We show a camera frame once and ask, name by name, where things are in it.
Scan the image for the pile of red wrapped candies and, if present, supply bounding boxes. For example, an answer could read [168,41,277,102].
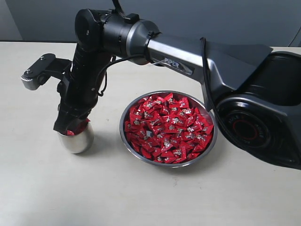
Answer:
[119,90,217,168]

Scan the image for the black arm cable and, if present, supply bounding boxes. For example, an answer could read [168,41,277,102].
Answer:
[97,36,233,139]

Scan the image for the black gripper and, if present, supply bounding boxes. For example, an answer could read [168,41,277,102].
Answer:
[53,46,112,135]

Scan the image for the stainless steel cup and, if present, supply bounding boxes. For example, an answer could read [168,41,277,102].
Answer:
[57,122,94,154]

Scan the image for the stainless steel bowl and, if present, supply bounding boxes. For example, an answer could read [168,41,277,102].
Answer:
[119,90,218,169]

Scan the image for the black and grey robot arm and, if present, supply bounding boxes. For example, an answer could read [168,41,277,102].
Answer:
[54,1,301,170]

